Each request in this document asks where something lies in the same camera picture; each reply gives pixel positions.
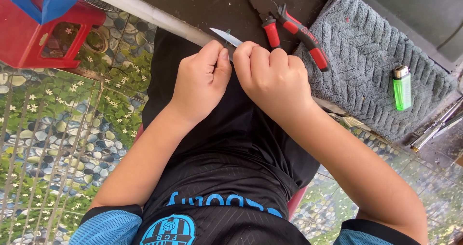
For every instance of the red plastic stool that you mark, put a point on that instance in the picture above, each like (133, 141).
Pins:
(21, 38)

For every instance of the long metal tongs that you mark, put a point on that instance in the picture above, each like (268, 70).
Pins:
(434, 129)

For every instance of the person's right hand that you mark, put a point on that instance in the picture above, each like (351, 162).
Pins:
(275, 82)

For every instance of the green plastic lighter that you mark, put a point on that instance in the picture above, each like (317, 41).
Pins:
(402, 89)

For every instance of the grey textured towel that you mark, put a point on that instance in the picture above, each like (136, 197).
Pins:
(365, 64)

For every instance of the blue plastic bag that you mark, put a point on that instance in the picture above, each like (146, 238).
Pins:
(50, 1)

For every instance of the metal fan grille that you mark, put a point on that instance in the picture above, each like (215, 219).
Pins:
(103, 5)

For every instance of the person's black jersey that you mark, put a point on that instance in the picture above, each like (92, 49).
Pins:
(217, 208)

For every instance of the person's black shorts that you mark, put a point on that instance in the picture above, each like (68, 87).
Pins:
(231, 129)

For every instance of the small steel knife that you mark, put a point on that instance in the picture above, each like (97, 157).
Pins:
(226, 37)

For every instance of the person's left hand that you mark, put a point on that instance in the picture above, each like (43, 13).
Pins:
(197, 82)

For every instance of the red and black pliers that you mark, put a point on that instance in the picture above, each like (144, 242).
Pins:
(293, 26)

